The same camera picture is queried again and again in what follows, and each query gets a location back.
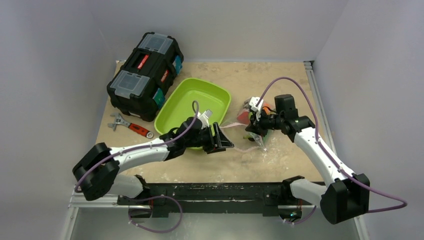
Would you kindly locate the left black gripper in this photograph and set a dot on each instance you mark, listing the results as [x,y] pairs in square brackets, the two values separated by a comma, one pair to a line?
[221,141]

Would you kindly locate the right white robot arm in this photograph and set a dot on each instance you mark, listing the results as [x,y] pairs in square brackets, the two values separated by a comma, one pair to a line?
[344,194]

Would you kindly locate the red handled adjustable wrench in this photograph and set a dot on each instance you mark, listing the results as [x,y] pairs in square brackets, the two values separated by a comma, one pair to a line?
[120,121]

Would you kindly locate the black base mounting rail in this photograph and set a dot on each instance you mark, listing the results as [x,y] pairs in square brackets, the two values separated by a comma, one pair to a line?
[264,198]

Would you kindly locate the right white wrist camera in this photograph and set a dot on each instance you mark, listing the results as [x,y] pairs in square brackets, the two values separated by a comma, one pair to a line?
[255,106]

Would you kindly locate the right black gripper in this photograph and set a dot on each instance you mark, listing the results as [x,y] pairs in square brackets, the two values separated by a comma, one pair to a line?
[253,126]

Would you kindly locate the clear zip top bag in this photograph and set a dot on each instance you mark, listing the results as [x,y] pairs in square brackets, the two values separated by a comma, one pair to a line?
[243,130]

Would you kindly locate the black plastic toolbox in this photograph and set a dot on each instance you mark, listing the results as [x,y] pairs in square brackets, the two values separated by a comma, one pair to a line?
[142,82]

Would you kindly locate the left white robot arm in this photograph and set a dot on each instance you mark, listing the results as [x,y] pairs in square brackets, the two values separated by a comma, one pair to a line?
[98,172]

